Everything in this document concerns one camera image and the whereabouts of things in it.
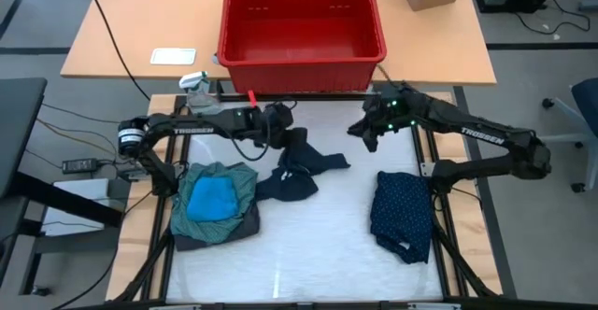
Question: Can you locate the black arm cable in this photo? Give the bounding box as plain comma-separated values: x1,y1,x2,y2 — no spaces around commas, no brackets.
376,63,402,92
230,98,299,162

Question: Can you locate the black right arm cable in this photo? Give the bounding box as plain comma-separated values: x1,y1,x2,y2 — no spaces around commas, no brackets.
376,63,402,92

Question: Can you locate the white box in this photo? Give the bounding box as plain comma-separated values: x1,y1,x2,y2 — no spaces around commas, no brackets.
42,177,132,237

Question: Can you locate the clear spray bottle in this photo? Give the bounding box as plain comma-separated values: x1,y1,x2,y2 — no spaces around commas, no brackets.
178,70,226,116

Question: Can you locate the black stand bar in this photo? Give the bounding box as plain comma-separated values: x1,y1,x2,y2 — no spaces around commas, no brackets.
8,172,125,230

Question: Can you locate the light wooden desk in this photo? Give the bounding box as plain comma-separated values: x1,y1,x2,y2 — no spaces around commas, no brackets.
59,0,498,87

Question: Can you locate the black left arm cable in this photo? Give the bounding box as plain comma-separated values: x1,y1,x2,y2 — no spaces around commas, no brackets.
230,98,299,162

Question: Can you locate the blue office chair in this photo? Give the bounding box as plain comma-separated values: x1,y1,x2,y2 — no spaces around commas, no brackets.
532,77,598,193

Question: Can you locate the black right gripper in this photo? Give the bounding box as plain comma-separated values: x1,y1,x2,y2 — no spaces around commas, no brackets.
347,91,415,154

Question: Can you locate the black aluminium frame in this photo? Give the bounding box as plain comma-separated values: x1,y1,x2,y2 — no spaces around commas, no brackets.
111,92,504,310

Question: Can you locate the red plastic laundry basket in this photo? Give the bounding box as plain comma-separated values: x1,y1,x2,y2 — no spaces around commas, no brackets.
216,0,388,95

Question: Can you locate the thin black cable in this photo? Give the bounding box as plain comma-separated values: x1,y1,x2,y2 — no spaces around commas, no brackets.
40,103,118,125

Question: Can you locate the teal dotted button shirt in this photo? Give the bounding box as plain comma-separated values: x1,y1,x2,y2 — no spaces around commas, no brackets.
169,161,260,246

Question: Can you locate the thick black desk cable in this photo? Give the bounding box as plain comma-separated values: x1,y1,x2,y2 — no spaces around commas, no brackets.
82,0,151,102

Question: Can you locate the black power adapter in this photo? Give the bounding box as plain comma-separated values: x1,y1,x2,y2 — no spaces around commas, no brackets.
62,158,99,175

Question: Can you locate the black floor cable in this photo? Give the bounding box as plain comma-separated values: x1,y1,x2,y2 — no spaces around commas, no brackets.
513,0,592,35

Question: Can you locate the thin orange cable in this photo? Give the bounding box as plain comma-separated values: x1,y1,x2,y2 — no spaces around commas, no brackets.
36,118,102,148

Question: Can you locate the bright blue garment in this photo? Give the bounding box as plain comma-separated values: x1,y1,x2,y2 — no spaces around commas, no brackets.
185,175,243,223

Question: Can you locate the navy dotted garment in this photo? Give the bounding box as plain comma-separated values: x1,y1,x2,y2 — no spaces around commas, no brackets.
369,170,434,265

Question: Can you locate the dark grey garment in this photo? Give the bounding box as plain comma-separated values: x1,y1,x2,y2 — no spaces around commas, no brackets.
171,202,262,253

